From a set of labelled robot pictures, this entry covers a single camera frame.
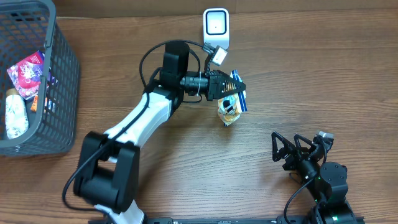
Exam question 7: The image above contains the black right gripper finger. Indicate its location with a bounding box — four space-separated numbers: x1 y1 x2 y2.
294 134 316 152
271 131 295 162

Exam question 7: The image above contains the gold wet wipes pack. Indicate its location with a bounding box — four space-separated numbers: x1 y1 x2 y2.
216 69 249 127

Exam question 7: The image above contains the small orange box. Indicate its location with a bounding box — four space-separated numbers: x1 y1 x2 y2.
30 95 39 112

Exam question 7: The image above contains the red purple snack packet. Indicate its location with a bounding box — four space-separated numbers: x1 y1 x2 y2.
7 51 45 100

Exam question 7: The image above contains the white floral tube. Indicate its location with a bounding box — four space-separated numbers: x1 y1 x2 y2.
5 88 29 139

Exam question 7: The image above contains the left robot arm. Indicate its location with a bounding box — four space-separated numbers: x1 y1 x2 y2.
66 40 247 223

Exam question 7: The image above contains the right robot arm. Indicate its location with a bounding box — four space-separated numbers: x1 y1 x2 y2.
271 131 364 224

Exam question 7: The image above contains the white barcode scanner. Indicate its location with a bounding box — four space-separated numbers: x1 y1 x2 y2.
203 7 229 50

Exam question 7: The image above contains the grey plastic mesh basket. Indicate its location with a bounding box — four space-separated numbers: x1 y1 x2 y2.
1 0 80 156

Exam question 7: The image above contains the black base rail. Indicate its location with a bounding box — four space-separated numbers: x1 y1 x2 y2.
87 216 365 224

